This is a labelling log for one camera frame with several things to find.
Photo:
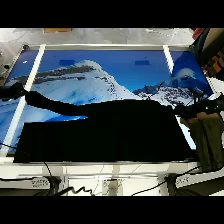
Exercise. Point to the black garment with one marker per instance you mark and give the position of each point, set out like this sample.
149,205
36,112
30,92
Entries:
116,133

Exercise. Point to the silver frame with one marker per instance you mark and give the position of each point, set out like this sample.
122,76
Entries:
100,170

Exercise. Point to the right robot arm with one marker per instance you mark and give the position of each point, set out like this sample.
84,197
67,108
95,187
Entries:
203,108

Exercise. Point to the heap of clothes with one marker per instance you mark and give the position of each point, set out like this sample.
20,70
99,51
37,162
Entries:
213,56

